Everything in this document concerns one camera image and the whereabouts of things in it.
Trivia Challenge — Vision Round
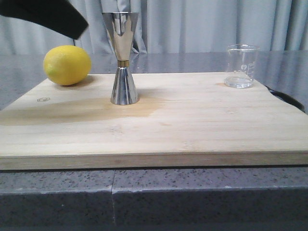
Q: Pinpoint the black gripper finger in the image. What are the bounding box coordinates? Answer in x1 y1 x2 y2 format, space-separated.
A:
0 0 89 39

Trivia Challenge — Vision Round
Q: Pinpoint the steel double jigger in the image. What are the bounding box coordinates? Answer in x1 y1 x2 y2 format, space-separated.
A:
102 12 139 105

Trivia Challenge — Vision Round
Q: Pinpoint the small glass beaker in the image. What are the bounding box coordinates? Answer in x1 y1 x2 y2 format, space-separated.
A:
224 44 259 89

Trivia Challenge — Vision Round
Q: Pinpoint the yellow lemon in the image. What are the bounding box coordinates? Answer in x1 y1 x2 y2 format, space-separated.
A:
43 45 91 86

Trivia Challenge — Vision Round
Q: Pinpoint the grey curtain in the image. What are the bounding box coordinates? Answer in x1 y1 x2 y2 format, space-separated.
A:
0 0 308 55

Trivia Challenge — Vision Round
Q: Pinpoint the wooden cutting board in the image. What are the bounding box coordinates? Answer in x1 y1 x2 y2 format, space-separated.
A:
0 73 308 170

